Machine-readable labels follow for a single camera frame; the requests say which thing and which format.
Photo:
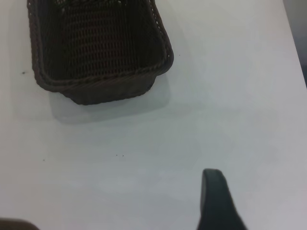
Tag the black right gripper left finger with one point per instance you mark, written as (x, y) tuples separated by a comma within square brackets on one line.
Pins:
[(14, 225)]

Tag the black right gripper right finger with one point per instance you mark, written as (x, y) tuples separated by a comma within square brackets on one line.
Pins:
[(216, 203)]

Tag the dark brown woven basket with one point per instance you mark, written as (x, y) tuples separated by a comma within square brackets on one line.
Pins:
[(96, 48)]

